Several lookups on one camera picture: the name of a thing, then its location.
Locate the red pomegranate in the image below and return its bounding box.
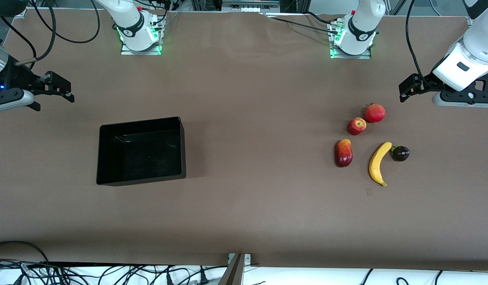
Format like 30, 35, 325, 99
365, 103, 386, 124

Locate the looping black cable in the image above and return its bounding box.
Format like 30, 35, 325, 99
29, 0, 101, 44

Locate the silver metal bracket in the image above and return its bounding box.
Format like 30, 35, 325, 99
227, 253, 252, 265

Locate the dark aluminium bar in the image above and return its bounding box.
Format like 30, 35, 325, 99
217, 253, 245, 285

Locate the yellow banana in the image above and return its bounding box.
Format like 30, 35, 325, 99
369, 142, 393, 186

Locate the short black base cable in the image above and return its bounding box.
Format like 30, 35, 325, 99
305, 11, 339, 25

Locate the black cable with metal plug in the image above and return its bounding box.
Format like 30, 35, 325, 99
14, 0, 56, 66

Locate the short black right arm cable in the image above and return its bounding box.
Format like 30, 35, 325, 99
0, 16, 38, 70

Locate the white lower table surface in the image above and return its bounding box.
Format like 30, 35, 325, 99
0, 261, 488, 285

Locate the red yellow mango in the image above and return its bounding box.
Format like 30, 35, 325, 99
334, 139, 353, 168

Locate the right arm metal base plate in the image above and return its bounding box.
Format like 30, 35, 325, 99
120, 24, 162, 56

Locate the long black base cable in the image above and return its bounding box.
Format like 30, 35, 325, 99
264, 14, 334, 35

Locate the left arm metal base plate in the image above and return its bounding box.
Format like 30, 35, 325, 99
329, 22, 372, 60

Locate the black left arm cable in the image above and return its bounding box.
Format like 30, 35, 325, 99
405, 0, 438, 89

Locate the white power strip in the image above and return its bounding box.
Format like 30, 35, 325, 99
221, 0, 281, 12

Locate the black rectangular plastic box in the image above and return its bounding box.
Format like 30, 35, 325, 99
96, 116, 187, 186

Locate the red yellow apple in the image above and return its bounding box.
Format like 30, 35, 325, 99
347, 117, 367, 136

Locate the dark purple eggplant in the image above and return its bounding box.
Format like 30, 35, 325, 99
390, 145, 410, 162

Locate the arched black cable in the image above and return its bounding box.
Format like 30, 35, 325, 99
0, 240, 50, 262

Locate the brown table cover sheet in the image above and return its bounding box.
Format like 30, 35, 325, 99
0, 10, 488, 270

